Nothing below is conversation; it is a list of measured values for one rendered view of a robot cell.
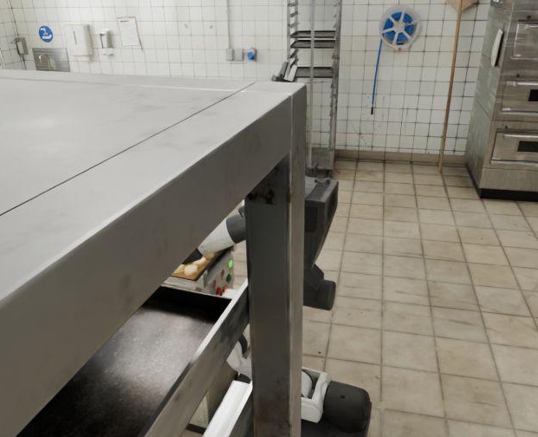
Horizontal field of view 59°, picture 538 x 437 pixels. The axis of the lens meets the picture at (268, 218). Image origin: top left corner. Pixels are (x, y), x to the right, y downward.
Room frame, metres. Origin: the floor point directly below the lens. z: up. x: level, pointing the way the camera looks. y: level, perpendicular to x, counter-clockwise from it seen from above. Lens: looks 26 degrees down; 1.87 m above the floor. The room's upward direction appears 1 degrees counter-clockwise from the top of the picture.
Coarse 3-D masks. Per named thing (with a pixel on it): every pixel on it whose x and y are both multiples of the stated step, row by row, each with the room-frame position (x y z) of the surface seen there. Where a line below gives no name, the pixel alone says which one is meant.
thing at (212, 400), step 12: (192, 288) 1.51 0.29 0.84; (228, 372) 1.72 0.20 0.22; (216, 384) 1.60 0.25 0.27; (228, 384) 1.71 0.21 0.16; (204, 396) 1.51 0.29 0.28; (216, 396) 1.59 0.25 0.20; (204, 408) 1.51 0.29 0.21; (216, 408) 1.58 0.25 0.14; (192, 420) 1.54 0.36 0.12; (204, 420) 1.52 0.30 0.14
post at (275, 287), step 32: (288, 160) 0.25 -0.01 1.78; (256, 192) 0.25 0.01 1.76; (288, 192) 0.25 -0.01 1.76; (256, 224) 0.25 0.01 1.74; (288, 224) 0.25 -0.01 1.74; (256, 256) 0.25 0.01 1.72; (288, 256) 0.25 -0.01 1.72; (256, 288) 0.25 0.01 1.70; (288, 288) 0.25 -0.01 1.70; (256, 320) 0.25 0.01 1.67; (288, 320) 0.25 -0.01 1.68; (256, 352) 0.25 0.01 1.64; (288, 352) 0.25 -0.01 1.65; (256, 384) 0.25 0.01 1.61; (288, 384) 0.25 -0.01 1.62; (256, 416) 0.25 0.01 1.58; (288, 416) 0.25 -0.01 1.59
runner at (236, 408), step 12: (240, 384) 0.29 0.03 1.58; (228, 396) 0.28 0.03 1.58; (240, 396) 0.28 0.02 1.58; (228, 408) 0.26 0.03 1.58; (240, 408) 0.24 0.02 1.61; (252, 408) 0.26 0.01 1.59; (216, 420) 0.25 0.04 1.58; (228, 420) 0.25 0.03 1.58; (240, 420) 0.24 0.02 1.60; (252, 420) 0.26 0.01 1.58; (204, 432) 0.24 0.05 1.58; (216, 432) 0.24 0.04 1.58; (228, 432) 0.22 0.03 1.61; (240, 432) 0.23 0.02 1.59
